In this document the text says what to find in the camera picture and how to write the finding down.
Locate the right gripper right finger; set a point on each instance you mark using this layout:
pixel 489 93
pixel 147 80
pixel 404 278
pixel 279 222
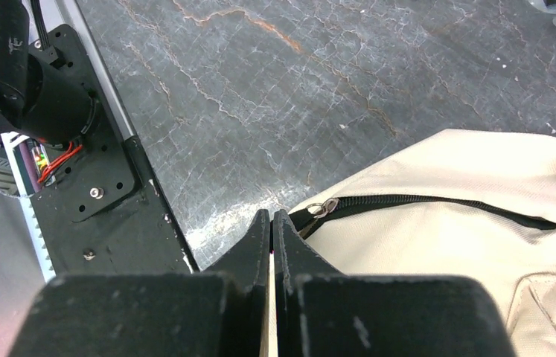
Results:
pixel 321 312

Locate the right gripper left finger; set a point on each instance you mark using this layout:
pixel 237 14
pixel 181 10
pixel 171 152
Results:
pixel 221 311

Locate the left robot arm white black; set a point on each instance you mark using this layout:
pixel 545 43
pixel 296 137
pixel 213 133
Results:
pixel 21 74

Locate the cream canvas backpack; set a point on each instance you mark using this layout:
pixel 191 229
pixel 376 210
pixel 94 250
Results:
pixel 460 202

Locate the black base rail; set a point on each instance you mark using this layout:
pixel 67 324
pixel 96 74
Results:
pixel 102 209

